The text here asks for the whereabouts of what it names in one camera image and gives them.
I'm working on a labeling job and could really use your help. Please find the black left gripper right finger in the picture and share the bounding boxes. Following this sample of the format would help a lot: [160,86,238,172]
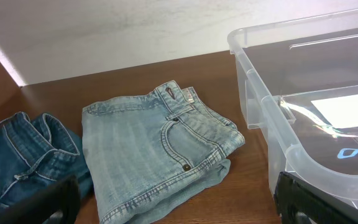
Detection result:
[273,172,358,224]

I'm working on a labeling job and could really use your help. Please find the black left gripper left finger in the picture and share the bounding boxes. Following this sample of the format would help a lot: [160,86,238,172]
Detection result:
[0,175,80,224]

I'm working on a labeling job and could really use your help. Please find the clear plastic storage bin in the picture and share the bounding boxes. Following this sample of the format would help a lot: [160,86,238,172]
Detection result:
[227,9,358,209]

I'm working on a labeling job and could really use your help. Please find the dark blue folded jeans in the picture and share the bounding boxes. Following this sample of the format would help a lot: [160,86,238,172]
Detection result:
[0,111,93,212]

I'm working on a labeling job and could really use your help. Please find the light blue folded jeans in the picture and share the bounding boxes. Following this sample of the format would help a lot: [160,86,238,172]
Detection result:
[81,81,245,223]

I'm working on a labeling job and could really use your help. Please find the white label in bin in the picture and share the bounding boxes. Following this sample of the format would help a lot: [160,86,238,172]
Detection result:
[312,94,358,129]

